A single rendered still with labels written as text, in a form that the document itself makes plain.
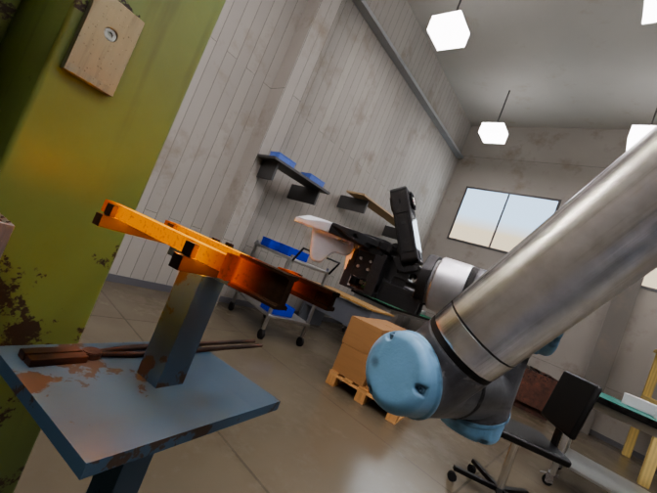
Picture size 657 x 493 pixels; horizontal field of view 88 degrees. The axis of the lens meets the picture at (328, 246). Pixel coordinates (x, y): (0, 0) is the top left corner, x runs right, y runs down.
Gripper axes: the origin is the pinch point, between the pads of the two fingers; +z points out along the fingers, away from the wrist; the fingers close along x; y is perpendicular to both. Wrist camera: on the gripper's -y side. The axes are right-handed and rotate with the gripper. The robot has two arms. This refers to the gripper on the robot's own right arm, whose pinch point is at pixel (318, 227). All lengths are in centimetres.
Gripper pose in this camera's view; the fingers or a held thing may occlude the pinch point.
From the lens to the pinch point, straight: 56.5
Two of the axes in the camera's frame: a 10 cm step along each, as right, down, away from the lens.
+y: -3.7, 9.3, -0.5
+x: 4.2, 2.1, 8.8
